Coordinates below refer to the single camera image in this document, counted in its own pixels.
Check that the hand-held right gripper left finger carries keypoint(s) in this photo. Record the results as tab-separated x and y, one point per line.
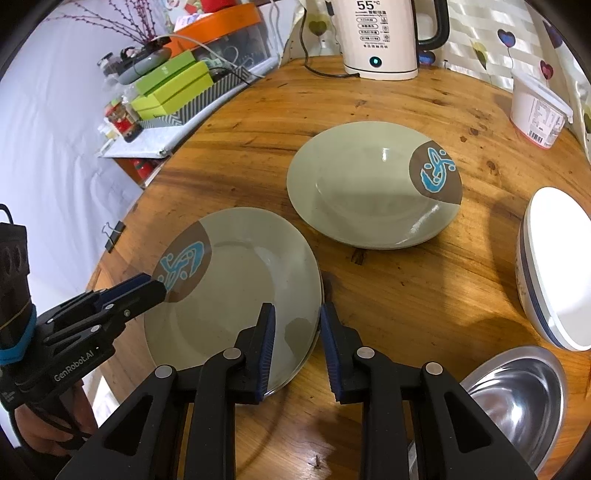
268	350

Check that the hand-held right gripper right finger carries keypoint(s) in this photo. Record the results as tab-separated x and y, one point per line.
330	350

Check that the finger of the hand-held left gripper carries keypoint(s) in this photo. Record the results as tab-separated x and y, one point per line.
134	282
138	300

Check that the deep green patterned plate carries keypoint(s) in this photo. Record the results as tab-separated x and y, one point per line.
364	189

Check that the stainless steel bowl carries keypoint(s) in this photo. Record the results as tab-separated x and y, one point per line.
517	406

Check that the white bowl with blue stripes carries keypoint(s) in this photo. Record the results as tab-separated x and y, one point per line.
561	272

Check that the person's left hand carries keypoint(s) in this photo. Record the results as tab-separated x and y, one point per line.
51	429

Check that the black binder clip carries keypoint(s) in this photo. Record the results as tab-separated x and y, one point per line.
113	235

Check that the white paper pad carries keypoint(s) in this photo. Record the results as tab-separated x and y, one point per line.
143	143

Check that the red figurine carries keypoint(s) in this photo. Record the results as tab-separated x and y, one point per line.
122	122

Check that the striped grey box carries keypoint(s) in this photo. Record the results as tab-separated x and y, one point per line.
203	104

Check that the grey handheld device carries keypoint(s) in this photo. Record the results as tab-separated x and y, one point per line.
145	62

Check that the purple flower branches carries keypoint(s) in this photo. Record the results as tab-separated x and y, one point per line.
115	18

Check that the clear box with orange lid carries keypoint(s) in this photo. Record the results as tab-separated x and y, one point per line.
231	32

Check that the white plastic tub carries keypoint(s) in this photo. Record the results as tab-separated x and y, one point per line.
538	110

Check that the cream electric kettle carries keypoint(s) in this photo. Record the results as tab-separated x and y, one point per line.
378	37

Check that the heart print curtain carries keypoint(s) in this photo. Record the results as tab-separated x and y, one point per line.
508	41

